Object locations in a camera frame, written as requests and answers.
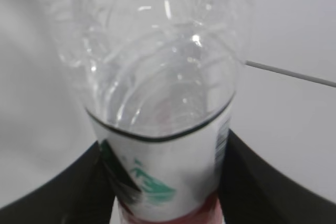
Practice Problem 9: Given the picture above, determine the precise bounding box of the clear red-label water bottle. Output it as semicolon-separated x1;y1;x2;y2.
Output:
45;0;254;223

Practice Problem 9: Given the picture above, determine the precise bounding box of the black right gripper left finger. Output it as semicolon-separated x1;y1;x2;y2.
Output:
0;140;116;224

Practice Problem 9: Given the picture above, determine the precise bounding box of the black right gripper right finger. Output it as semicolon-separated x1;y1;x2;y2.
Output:
218;131;335;223

